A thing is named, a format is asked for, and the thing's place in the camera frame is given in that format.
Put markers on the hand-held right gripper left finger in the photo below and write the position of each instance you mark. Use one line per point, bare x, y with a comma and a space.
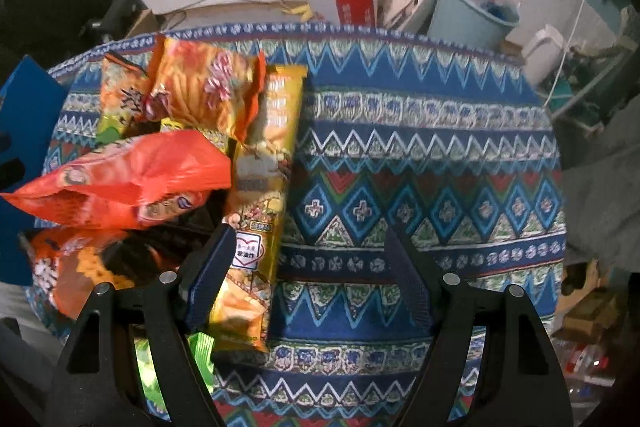
215, 277

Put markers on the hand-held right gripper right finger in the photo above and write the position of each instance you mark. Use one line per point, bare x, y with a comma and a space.
407, 277

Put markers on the black orange snack packet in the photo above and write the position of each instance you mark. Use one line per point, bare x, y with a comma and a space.
145, 252

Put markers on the green snack bag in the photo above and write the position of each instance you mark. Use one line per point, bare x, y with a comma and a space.
147, 372

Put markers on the long yellow snack packet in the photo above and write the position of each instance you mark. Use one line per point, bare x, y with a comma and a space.
265, 167

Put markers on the orange-red snack bag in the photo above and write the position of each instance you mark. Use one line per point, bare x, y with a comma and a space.
125, 177

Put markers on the orange popcorn snack bag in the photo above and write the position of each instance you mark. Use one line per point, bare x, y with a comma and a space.
65, 267

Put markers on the orange fries snack bag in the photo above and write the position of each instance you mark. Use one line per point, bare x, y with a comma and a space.
200, 82

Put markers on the orange-yellow snack bag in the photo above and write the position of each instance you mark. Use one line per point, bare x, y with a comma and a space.
120, 92

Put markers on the blue cardboard box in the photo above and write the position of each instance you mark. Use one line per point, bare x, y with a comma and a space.
25, 147

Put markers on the blue patterned tablecloth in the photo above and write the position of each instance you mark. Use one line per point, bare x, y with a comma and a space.
400, 157

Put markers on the brown cardboard clutter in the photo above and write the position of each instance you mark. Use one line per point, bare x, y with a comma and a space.
587, 302

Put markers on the clear plastic bottle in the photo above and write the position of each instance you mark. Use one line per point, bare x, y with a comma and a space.
585, 362

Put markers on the grey cloth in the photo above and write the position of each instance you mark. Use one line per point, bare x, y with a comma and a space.
600, 187

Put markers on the white jug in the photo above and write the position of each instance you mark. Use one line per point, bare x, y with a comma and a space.
542, 57

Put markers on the small brown cardboard box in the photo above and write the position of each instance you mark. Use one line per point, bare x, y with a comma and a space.
147, 21

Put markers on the light blue bin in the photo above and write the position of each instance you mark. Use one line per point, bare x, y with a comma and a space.
460, 17

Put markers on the yellow plastic scrap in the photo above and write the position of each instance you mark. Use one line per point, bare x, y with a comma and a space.
300, 11

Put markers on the black round device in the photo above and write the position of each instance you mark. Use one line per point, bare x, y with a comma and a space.
120, 9

